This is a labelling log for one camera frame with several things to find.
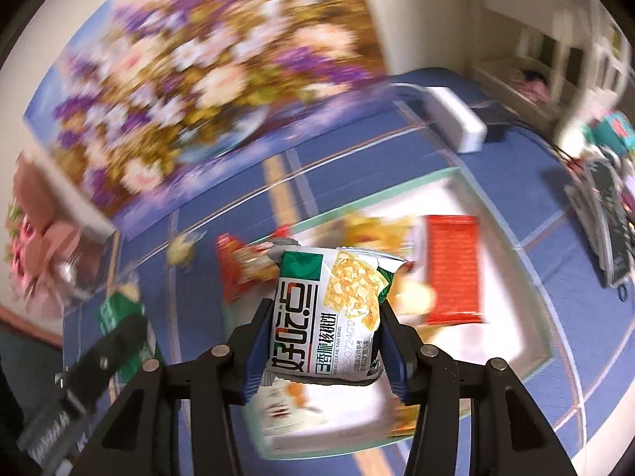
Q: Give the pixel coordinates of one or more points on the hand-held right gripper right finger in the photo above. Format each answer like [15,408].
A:
[397,362]

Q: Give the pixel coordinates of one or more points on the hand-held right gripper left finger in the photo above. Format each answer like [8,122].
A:
[253,362]

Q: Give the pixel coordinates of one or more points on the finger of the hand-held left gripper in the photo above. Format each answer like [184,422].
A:
[109,357]

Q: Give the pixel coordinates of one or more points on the large yellow snack packet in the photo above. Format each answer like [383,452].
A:
[407,416]

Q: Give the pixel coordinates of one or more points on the white snack packet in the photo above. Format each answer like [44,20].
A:
[287,409]

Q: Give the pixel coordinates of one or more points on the round cookie packet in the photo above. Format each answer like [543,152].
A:
[416,297]

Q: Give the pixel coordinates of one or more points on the green white cracker packet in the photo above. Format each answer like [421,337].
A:
[327,317]

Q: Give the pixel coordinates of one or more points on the bright red snack packet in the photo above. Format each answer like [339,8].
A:
[243,267]

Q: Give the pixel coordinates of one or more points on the white tray box green rim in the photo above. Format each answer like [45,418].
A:
[501,317]

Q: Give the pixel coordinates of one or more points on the small yellow snack packet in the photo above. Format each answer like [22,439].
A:
[379,233]

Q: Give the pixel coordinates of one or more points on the green snack packet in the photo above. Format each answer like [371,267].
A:
[116,312]

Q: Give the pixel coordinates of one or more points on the pink flower bouquet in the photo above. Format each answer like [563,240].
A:
[44,248]

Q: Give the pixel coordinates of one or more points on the small pale candy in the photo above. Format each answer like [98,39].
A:
[178,250]

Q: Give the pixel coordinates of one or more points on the blue plaid cloth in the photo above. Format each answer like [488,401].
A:
[347,158]

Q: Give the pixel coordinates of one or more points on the black printed cards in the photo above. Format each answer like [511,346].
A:
[603,223]

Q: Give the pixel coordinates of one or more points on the white power strip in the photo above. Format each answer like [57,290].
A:
[456,116]

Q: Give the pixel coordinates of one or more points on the flower painting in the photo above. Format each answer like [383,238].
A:
[198,84]

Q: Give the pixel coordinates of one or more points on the pink item on shelf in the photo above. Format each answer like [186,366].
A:
[532,87]

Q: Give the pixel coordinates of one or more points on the teal box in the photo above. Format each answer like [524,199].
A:
[615,131]

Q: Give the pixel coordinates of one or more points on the white wooden furniture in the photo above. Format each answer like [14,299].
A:
[570,34]

